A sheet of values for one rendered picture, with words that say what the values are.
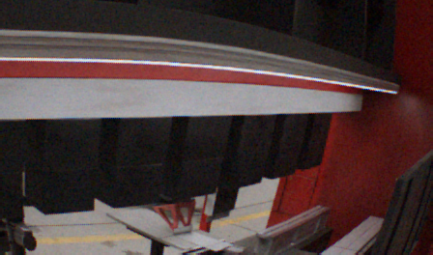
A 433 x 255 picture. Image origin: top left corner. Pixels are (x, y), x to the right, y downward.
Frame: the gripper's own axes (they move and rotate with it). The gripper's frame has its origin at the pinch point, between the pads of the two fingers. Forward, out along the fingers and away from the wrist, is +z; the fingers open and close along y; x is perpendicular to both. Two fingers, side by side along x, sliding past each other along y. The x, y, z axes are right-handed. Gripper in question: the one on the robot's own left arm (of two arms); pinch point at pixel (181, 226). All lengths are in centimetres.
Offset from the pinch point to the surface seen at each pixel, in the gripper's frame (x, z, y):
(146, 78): -31, -27, -41
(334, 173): -11, -4, 84
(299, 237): -7, 15, 53
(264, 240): -5.8, 10.8, 30.3
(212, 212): -14.5, -3.1, -6.3
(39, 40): -52, -24, -88
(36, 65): -32, -29, -71
